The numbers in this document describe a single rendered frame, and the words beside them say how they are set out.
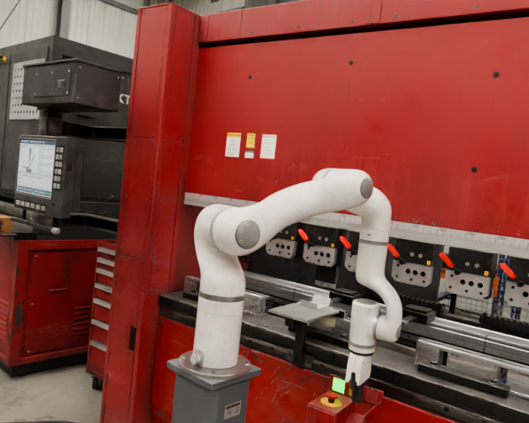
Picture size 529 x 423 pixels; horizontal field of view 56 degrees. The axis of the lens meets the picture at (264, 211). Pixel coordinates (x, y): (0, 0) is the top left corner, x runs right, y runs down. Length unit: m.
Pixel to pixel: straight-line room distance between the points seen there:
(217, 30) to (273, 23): 0.33
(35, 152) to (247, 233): 1.57
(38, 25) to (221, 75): 6.64
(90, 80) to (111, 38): 7.13
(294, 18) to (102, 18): 7.37
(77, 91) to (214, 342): 1.45
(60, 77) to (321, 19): 1.19
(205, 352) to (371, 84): 1.26
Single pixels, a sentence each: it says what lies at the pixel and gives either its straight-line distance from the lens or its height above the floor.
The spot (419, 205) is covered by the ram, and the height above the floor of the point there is 1.47.
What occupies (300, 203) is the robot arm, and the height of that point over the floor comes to 1.45.
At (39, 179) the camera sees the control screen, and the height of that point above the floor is 1.40.
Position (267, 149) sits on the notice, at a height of 1.65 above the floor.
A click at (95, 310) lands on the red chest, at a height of 0.54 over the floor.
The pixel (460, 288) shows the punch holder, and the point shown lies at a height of 1.20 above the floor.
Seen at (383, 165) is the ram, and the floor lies 1.61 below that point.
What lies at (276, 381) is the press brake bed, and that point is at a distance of 2.21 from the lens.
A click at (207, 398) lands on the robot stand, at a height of 0.95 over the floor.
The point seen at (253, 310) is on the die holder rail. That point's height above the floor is 0.90.
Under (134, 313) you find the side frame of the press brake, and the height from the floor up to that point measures 0.78.
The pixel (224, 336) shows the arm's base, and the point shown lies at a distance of 1.30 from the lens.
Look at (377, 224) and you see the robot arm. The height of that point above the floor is 1.41.
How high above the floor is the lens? 1.49
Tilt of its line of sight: 3 degrees down
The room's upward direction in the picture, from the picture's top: 6 degrees clockwise
